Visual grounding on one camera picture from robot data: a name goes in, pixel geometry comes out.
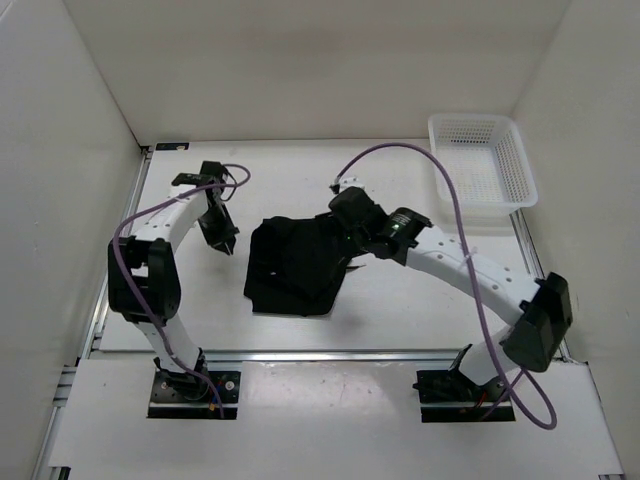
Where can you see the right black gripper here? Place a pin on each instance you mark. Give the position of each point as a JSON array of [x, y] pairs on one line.
[[354, 251]]

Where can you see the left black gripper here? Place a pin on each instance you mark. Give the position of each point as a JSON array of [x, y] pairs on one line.
[[227, 235]]

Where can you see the black sport shorts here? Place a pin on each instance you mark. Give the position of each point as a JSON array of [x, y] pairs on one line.
[[296, 267]]

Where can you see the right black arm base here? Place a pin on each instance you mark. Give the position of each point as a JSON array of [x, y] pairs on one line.
[[447, 396]]

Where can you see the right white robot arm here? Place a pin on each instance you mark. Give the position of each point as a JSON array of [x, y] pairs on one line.
[[523, 319]]

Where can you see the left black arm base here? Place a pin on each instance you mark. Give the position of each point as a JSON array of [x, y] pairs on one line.
[[178, 395]]

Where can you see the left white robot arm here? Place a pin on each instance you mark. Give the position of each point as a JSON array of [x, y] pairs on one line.
[[143, 280]]

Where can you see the blue label sticker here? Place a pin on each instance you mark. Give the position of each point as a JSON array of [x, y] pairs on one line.
[[172, 146]]

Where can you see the white perforated plastic basket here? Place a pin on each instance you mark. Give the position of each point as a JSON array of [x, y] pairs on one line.
[[486, 161]]

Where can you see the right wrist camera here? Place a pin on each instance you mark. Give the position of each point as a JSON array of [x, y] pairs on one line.
[[353, 208]]

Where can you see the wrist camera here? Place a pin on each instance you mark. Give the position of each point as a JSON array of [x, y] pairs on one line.
[[216, 172], [353, 208]]

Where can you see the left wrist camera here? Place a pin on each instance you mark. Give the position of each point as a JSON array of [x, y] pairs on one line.
[[216, 172]]

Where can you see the aluminium front rail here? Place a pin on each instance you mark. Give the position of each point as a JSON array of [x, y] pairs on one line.
[[269, 356]]

